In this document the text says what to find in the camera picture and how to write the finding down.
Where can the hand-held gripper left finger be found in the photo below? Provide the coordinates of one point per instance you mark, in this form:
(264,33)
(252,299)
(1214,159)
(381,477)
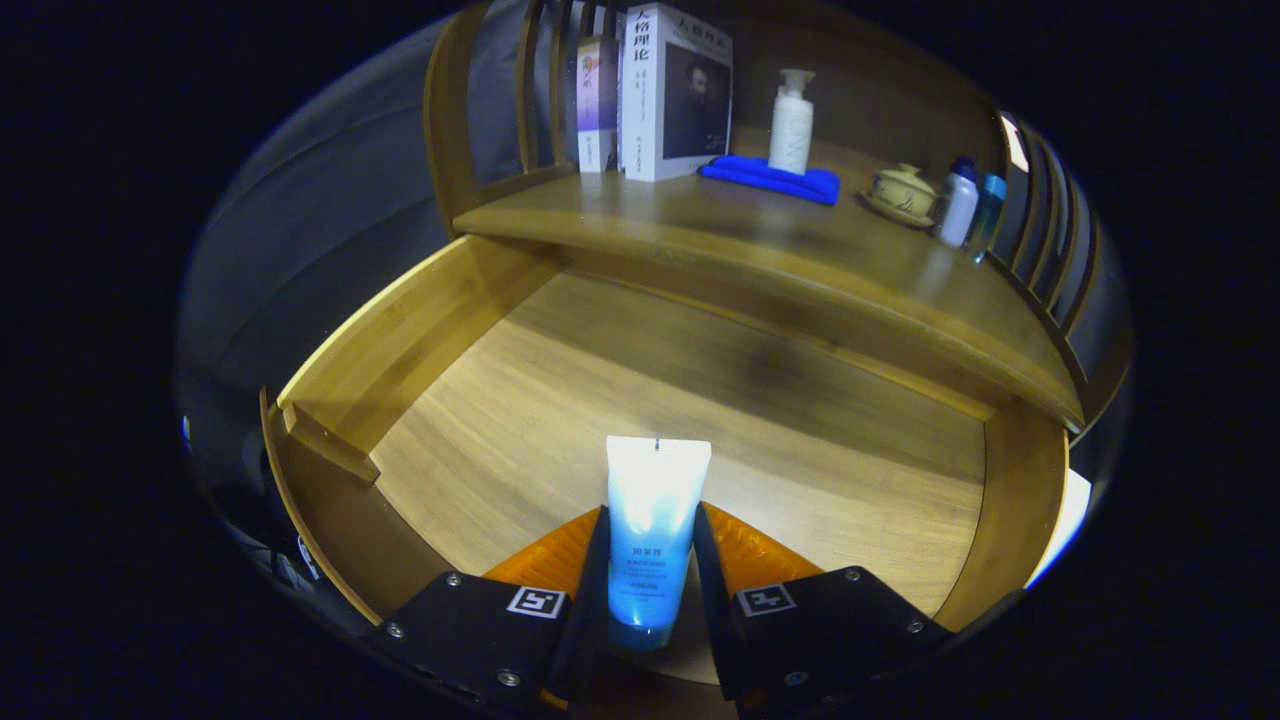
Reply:
(592,620)

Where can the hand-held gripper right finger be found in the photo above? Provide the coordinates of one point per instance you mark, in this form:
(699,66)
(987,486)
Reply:
(712,620)

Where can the blue and white tube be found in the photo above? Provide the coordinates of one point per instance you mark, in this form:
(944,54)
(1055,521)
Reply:
(655,520)

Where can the brown wooden drawer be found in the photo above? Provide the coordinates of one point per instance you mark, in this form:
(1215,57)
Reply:
(700,400)

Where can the wooden countertop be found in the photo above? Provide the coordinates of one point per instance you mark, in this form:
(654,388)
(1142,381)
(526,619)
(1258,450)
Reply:
(800,250)

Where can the folded blue cloth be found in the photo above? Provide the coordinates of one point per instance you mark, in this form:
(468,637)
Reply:
(770,178)

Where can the beige lidded teacup with saucer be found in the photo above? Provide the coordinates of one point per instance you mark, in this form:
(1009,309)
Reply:
(903,192)

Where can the white bottle with blue cap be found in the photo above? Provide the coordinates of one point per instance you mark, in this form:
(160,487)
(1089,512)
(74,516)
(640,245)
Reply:
(957,210)

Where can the clear blue bottle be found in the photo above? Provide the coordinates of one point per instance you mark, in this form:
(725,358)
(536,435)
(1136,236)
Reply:
(988,215)

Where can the white pump bottle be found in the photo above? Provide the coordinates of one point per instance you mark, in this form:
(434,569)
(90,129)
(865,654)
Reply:
(790,135)

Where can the black backdrop cloth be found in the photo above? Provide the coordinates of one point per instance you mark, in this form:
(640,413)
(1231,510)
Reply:
(330,200)

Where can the thin purple book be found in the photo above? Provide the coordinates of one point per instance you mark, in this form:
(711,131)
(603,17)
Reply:
(597,110)

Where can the thick white book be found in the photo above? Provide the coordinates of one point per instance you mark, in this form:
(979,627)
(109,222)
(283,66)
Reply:
(645,100)

